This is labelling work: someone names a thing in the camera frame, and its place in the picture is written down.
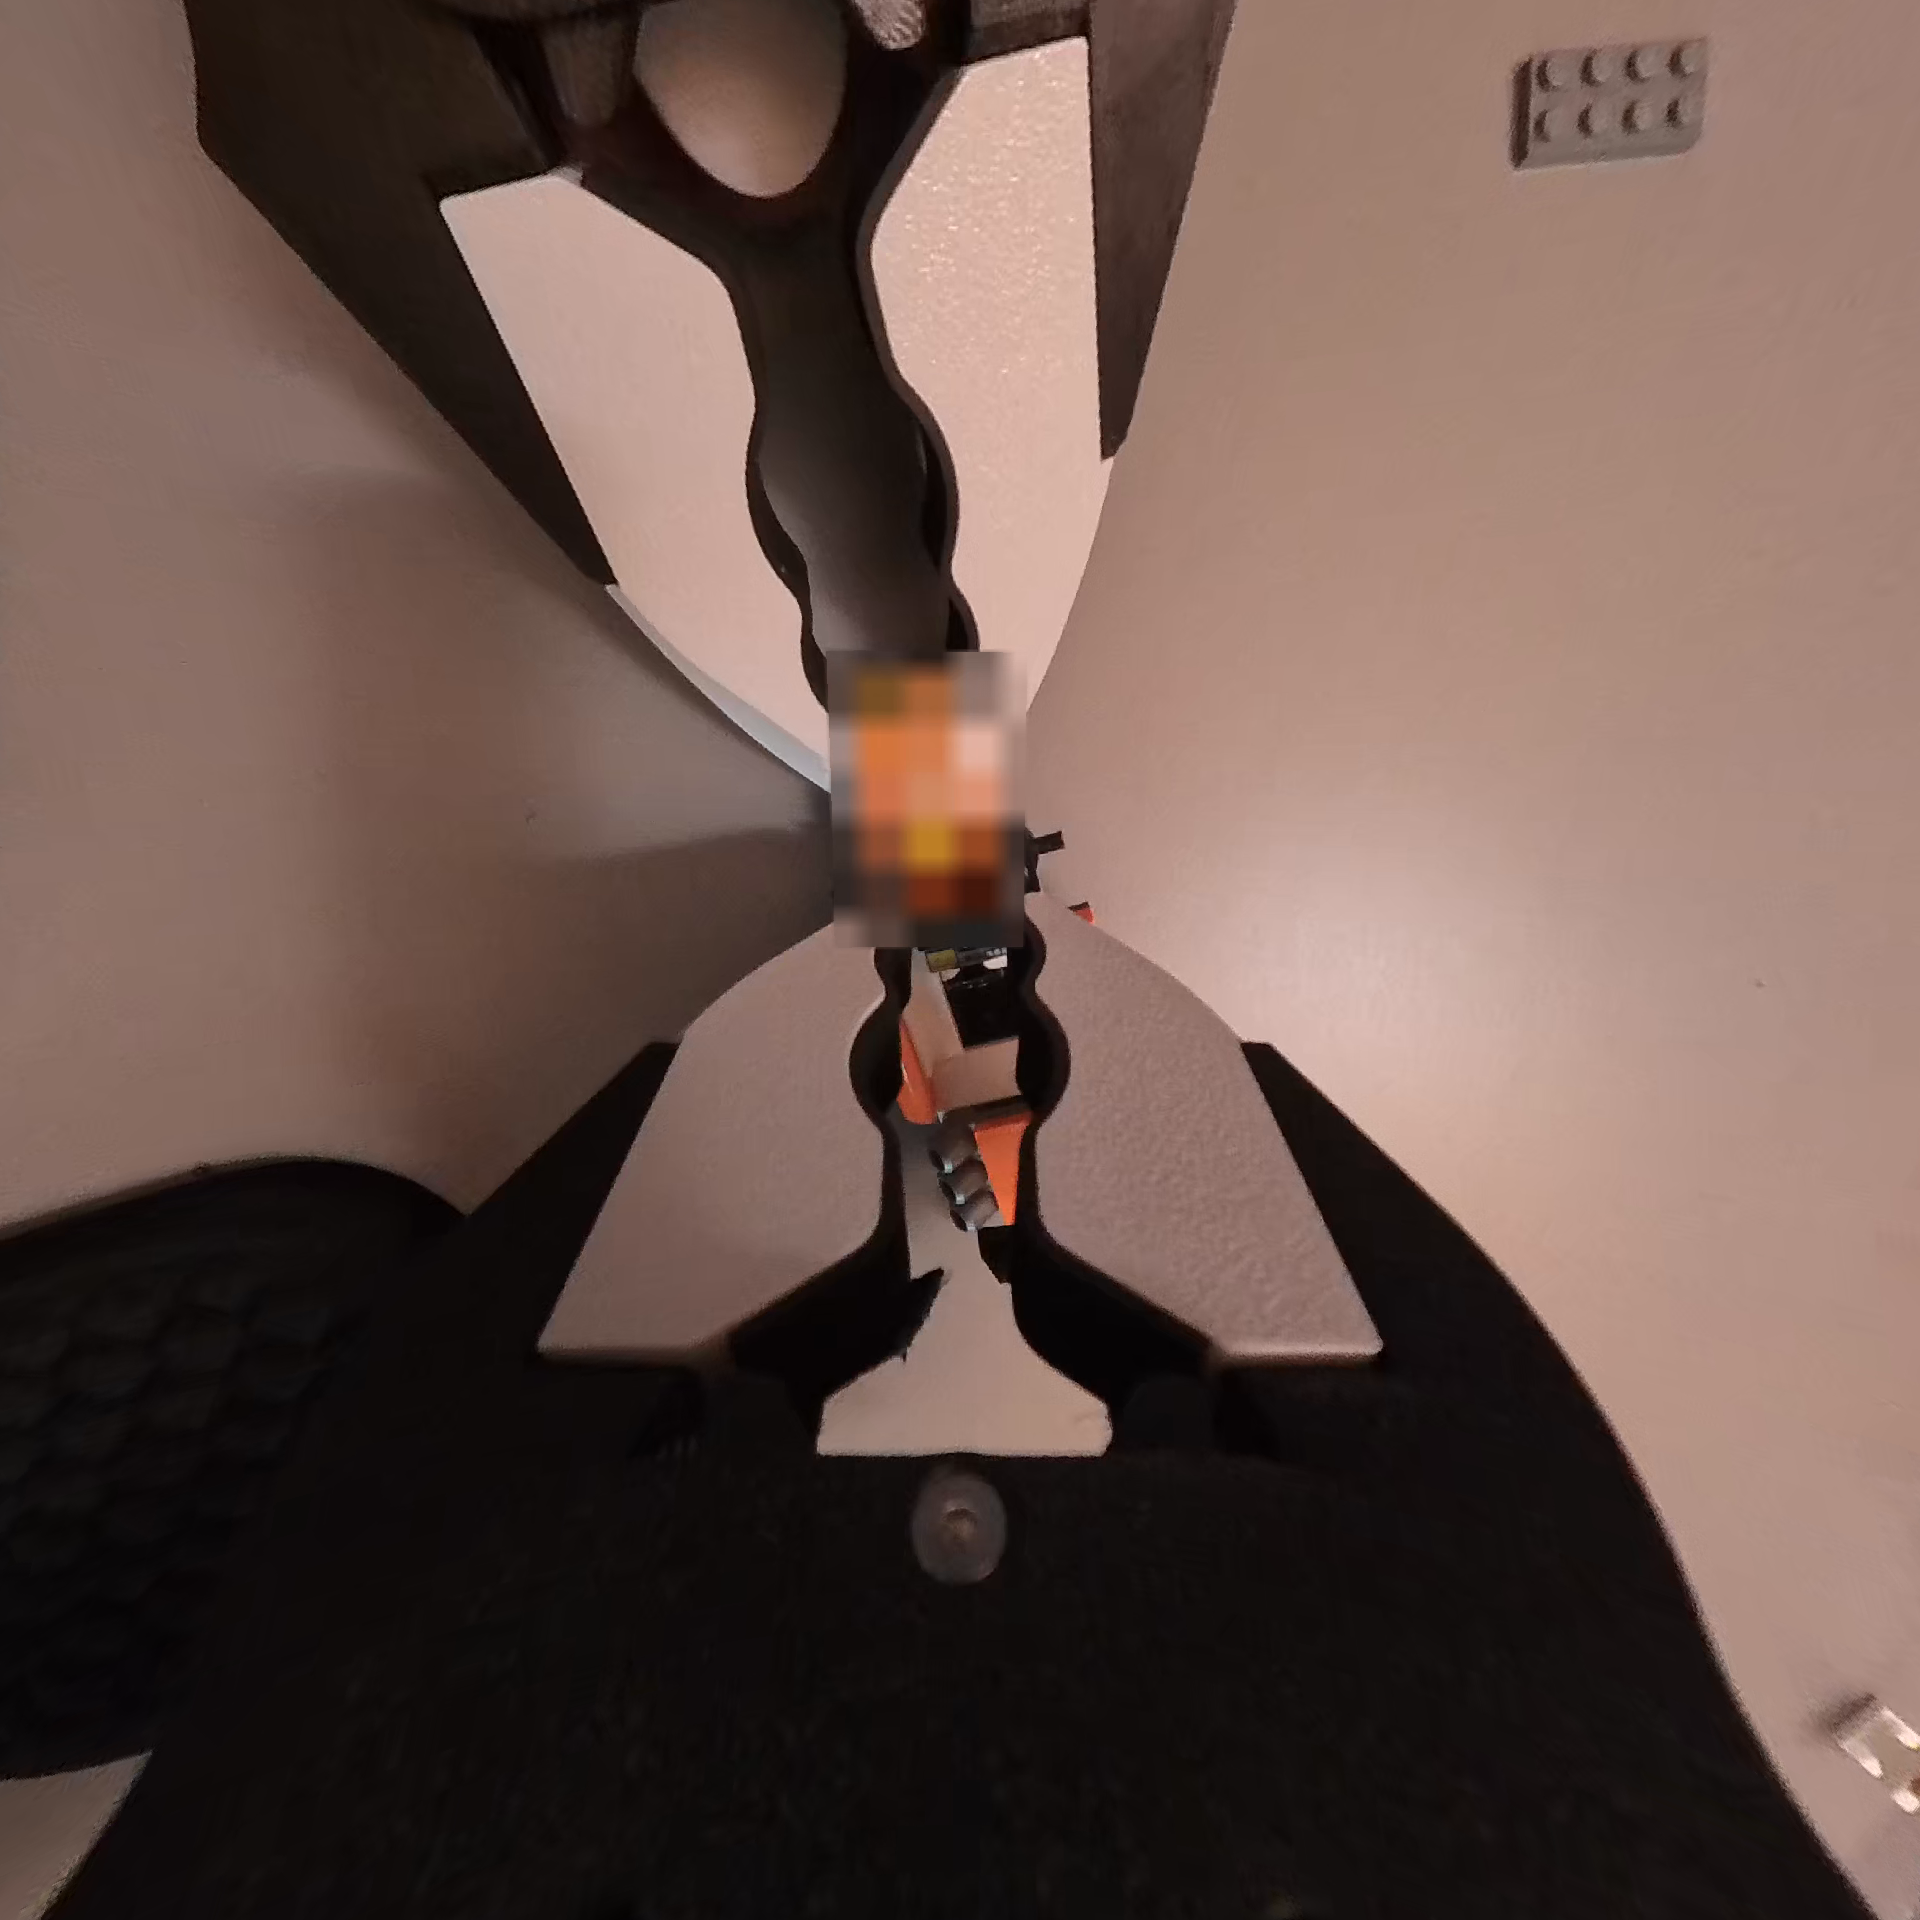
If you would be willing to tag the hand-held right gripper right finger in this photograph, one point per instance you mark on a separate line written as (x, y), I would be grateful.
(1200, 1187)

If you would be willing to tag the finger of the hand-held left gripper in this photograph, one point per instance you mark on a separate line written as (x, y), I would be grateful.
(603, 391)
(1021, 361)

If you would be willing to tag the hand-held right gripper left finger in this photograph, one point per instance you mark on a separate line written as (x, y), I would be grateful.
(720, 1201)

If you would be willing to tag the orange white lego car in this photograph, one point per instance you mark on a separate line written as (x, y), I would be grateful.
(976, 1155)

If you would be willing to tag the grey lego plate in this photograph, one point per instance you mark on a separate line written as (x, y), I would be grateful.
(1613, 98)

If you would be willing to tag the black honeycomb wrist rest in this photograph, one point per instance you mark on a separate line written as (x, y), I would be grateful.
(181, 1440)

